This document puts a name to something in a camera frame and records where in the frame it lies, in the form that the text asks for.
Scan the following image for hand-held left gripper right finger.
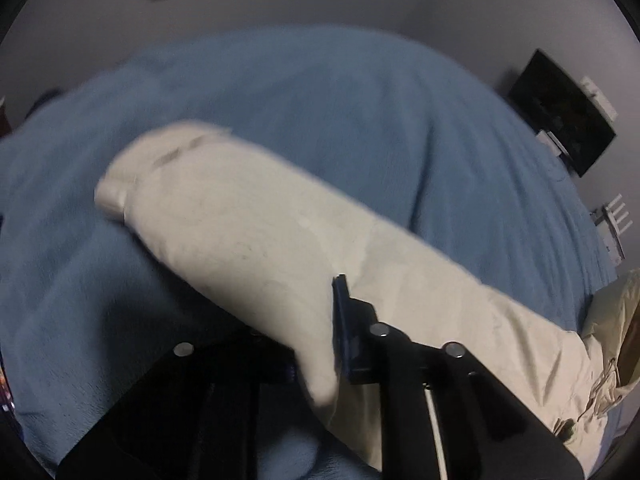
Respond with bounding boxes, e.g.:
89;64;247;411
331;274;586;480

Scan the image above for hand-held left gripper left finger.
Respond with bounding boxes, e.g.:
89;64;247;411
57;331;302;480

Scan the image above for cream pants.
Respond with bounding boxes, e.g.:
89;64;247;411
94;119;640;473

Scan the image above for blue blanket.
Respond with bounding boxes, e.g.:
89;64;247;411
0;25;626;480

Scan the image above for white box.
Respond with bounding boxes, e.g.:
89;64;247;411
536;129;572;159

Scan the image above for black flat screen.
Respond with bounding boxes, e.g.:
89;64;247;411
507;49;617;178

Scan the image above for white wall socket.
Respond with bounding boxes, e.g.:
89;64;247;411
580;76;619;121

